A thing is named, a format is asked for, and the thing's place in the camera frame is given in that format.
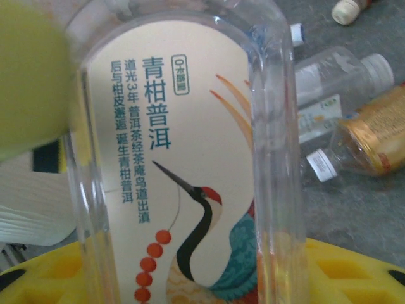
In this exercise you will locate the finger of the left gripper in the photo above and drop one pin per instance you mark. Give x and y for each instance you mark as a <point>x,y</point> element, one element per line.
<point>28,73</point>

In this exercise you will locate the clear bottle white label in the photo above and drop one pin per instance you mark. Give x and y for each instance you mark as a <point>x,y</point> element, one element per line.
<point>332,73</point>

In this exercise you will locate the white ribbed plastic bin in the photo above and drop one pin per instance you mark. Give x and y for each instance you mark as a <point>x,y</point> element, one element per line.
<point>31,206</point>

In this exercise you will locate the clear bottle crane label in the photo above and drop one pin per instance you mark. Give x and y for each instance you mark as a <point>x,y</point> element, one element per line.
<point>190,126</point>

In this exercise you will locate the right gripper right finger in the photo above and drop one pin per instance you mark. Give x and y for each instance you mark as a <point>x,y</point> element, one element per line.
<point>354,278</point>

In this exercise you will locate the amber bottle gold red label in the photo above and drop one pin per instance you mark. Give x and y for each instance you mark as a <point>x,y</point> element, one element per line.
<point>379,126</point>

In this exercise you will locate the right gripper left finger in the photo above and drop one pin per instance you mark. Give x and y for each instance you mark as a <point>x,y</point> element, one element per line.
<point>38,282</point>

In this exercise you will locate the brown bottle cream cap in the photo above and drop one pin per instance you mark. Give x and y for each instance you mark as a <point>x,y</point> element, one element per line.
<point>345,11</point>

